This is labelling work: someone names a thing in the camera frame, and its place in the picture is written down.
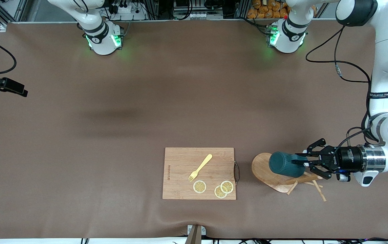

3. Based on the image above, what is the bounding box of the brown table mat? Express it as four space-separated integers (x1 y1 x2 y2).
0 20 388 239

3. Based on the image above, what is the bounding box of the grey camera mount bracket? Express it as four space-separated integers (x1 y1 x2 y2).
185 224 207 244

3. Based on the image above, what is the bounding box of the lemon slice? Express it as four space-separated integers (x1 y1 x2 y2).
193 180 207 194
214 185 228 199
220 180 234 194

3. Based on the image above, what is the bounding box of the dark green cup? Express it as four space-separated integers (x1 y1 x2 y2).
269 151 309 178

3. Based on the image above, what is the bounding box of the white power strip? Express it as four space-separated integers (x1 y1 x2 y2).
108 0 147 21

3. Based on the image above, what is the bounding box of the orange snack packets pile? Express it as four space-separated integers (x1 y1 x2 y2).
247 0 291 19

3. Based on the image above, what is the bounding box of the wooden mug rack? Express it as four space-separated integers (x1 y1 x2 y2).
251 152 327 202

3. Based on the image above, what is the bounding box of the white terminal block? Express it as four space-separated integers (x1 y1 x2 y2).
175 11 223 20

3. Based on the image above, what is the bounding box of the yellow plastic fork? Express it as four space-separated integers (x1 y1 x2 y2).
188 154 213 182

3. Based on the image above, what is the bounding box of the bamboo cutting board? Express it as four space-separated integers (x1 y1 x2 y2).
162 147 237 200

